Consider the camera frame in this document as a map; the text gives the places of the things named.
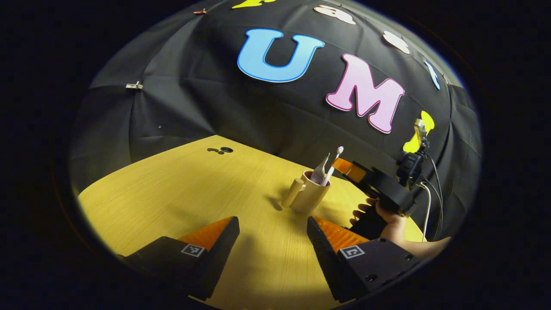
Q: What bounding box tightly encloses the black backdrop cloth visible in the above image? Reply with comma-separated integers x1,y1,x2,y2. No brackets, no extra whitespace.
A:
69,0,483,242

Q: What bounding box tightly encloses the white toothbrush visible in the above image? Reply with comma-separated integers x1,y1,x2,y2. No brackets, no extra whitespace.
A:
325,146,344,186

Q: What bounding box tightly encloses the white cable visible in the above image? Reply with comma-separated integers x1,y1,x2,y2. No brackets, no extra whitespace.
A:
420,182,432,242

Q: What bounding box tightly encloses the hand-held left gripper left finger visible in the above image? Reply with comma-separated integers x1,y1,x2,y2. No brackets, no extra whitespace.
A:
117,216,241,301

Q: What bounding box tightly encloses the black cable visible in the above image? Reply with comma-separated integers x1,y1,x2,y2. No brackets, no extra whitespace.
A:
424,151,445,242

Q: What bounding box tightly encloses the white toothpaste tube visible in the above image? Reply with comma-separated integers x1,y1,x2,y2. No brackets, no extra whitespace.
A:
310,152,331,185

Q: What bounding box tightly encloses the wooden desktop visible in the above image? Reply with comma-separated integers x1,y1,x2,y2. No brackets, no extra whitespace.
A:
77,135,427,310

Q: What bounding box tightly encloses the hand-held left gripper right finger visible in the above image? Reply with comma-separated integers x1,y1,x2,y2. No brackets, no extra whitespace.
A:
306,216,426,304

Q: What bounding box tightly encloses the beige cup with handle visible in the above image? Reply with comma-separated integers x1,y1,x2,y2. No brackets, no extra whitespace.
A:
282,170,331,215

